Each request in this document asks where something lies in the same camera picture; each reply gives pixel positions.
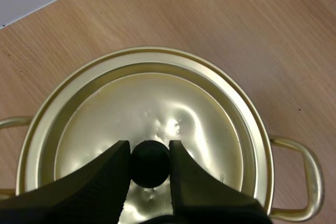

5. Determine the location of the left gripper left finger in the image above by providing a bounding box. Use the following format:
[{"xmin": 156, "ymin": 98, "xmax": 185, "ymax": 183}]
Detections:
[{"xmin": 0, "ymin": 140, "xmax": 131, "ymax": 224}]

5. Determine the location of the gold pot with two handles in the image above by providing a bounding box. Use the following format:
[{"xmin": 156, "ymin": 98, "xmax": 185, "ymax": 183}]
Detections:
[{"xmin": 0, "ymin": 46, "xmax": 325, "ymax": 224}]

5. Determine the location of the gold lid with black knob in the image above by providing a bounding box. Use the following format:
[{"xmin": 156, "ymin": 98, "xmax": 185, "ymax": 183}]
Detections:
[{"xmin": 16, "ymin": 48, "xmax": 275, "ymax": 224}]

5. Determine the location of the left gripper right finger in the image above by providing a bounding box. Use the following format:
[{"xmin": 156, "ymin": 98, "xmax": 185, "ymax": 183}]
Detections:
[{"xmin": 169, "ymin": 140, "xmax": 272, "ymax": 224}]

